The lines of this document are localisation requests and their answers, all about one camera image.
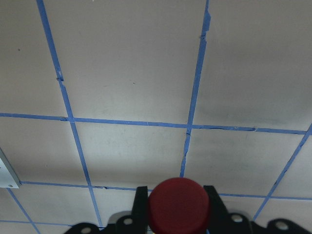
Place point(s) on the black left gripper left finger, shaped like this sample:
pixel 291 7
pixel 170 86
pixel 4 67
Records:
pixel 137 221

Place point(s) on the red emergency stop button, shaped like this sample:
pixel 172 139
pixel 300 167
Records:
pixel 178 206

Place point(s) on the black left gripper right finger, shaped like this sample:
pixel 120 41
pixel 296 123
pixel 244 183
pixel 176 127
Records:
pixel 221 221

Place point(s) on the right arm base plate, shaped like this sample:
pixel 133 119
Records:
pixel 8 177

